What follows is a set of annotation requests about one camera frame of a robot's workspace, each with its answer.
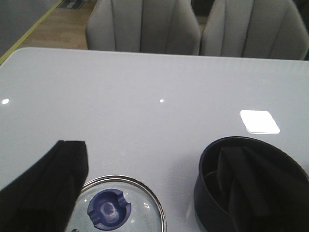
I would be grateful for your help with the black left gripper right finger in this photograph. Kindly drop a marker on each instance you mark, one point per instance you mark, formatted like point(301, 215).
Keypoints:
point(260, 196)

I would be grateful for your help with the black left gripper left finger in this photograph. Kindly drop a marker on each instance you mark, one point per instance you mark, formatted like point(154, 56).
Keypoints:
point(42, 198)

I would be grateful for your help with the glass pot lid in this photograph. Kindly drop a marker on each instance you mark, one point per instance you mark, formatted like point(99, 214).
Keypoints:
point(117, 203)

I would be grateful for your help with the dark blue pot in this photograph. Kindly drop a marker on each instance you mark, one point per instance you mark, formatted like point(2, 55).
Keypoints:
point(209, 202)

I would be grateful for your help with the right grey chair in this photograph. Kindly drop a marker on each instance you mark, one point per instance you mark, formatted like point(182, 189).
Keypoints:
point(271, 29)

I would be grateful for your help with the grey chair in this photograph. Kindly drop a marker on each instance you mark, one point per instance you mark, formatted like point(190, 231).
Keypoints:
point(271, 29)
point(143, 26)

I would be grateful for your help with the left grey chair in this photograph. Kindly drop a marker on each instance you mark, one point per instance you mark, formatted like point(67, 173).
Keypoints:
point(143, 26)

